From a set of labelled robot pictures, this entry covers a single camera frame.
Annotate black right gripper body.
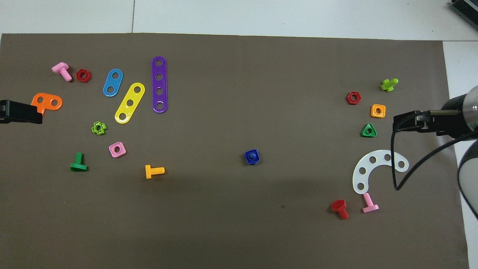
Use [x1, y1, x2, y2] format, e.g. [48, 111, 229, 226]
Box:
[421, 94, 467, 137]

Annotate orange heart-shaped plastic plate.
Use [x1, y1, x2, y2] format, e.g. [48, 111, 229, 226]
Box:
[31, 93, 63, 116]

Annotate lime green cross-head bolt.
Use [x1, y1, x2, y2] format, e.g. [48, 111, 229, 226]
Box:
[380, 78, 399, 93]

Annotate white curved five-hole plate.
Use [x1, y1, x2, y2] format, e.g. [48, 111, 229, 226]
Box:
[352, 150, 409, 195]

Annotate pink plastic toy bolt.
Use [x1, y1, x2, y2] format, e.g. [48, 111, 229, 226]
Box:
[52, 62, 73, 82]
[362, 193, 379, 214]

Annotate dark green plastic bolt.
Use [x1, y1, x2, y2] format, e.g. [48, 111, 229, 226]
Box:
[70, 152, 88, 172]

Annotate blue two-hole plastic strip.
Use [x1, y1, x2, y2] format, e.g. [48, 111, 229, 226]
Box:
[103, 68, 124, 97]

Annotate pink square plastic nut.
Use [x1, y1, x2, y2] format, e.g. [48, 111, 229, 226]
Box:
[109, 142, 127, 158]

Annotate red plastic toy bolt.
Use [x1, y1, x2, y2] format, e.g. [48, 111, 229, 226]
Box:
[331, 200, 350, 220]

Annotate yellow three-hole plastic strip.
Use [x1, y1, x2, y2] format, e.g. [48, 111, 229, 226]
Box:
[115, 82, 145, 124]

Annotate orange-yellow plastic bolt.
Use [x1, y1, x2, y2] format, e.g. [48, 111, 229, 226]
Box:
[145, 165, 165, 179]

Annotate purple four-hole plastic strip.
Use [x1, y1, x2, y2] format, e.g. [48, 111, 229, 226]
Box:
[151, 56, 168, 114]

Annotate brown table mat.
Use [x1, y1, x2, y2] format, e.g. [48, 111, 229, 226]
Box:
[0, 33, 469, 269]

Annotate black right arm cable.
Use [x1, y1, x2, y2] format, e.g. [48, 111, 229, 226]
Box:
[391, 110, 478, 191]

